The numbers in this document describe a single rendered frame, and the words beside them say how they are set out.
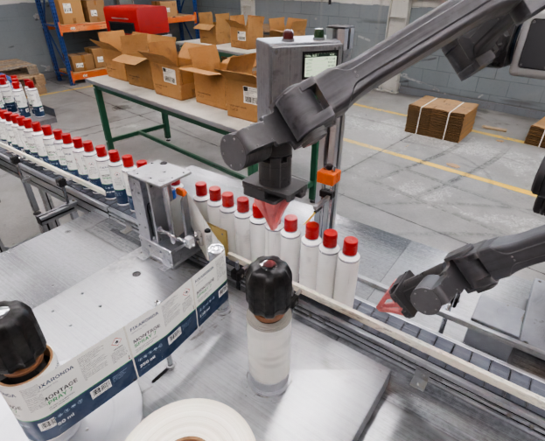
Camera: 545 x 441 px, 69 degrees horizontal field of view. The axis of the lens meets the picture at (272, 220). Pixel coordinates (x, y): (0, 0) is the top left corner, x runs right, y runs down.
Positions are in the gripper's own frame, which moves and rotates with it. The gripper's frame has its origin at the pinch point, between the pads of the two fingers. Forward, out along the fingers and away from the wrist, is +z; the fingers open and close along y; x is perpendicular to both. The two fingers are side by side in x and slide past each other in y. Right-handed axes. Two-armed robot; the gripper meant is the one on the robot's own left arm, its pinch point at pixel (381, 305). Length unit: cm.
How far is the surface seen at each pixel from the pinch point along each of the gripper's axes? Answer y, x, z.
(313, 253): 1.2, -19.3, 4.9
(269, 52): 1, -58, -21
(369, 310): -2.8, 0.8, 6.3
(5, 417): 63, -34, 34
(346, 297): 1.9, -6.2, 5.0
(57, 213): 7, -92, 94
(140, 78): -150, -206, 173
